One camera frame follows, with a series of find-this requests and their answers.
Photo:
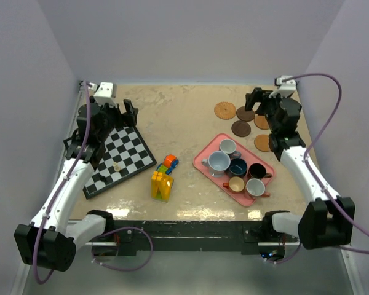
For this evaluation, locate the black chess piece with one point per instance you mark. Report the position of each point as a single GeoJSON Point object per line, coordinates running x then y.
{"type": "Point", "coordinates": [102, 178]}

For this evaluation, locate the colourful toy car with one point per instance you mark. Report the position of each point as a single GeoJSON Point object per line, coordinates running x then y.
{"type": "Point", "coordinates": [168, 165]}

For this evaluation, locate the woven rattan coaster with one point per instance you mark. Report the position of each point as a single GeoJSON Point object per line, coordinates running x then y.
{"type": "Point", "coordinates": [261, 122]}
{"type": "Point", "coordinates": [261, 142]}
{"type": "Point", "coordinates": [225, 110]}

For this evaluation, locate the dark blue cup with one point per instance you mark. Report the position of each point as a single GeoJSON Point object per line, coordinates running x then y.
{"type": "Point", "coordinates": [238, 167]}

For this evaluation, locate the dark wooden coaster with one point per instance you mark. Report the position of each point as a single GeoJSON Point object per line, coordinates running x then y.
{"type": "Point", "coordinates": [241, 128]}
{"type": "Point", "coordinates": [244, 115]}

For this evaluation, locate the black cup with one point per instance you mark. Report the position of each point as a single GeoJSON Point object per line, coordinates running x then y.
{"type": "Point", "coordinates": [258, 171]}

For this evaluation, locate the black white chessboard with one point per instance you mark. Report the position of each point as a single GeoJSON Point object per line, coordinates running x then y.
{"type": "Point", "coordinates": [127, 147]}

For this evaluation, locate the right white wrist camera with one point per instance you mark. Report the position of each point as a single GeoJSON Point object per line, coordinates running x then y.
{"type": "Point", "coordinates": [286, 86]}

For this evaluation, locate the large light blue cup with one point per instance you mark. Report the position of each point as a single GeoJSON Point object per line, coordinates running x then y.
{"type": "Point", "coordinates": [217, 163]}

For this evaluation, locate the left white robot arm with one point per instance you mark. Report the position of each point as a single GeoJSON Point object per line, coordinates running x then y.
{"type": "Point", "coordinates": [96, 222]}

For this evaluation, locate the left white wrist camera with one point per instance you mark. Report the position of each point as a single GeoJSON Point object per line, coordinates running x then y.
{"type": "Point", "coordinates": [106, 89]}

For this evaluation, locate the yellow toy block house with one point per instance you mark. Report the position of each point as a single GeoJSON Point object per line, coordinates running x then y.
{"type": "Point", "coordinates": [161, 186]}

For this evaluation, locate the white chess piece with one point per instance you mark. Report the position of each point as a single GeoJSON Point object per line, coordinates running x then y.
{"type": "Point", "coordinates": [116, 167]}

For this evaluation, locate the orange cup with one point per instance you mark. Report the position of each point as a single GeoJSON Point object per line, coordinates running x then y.
{"type": "Point", "coordinates": [235, 185]}

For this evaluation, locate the small white cup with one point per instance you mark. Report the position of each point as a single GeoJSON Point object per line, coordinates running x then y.
{"type": "Point", "coordinates": [229, 147]}

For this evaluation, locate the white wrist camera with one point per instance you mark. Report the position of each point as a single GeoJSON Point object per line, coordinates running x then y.
{"type": "Point", "coordinates": [106, 89]}
{"type": "Point", "coordinates": [286, 86]}

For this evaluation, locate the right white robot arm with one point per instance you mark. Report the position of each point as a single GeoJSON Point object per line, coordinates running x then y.
{"type": "Point", "coordinates": [324, 223]}

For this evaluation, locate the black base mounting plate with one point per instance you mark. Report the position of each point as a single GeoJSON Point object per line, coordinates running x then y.
{"type": "Point", "coordinates": [207, 236]}

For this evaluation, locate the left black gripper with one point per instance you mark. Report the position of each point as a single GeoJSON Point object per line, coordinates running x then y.
{"type": "Point", "coordinates": [124, 120]}

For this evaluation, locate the pink tray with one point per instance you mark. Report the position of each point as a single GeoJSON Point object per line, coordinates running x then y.
{"type": "Point", "coordinates": [241, 197]}

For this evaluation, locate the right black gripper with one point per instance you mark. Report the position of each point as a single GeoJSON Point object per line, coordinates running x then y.
{"type": "Point", "coordinates": [256, 97]}

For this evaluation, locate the white cup brown handle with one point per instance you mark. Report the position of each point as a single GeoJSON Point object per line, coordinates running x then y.
{"type": "Point", "coordinates": [256, 188]}

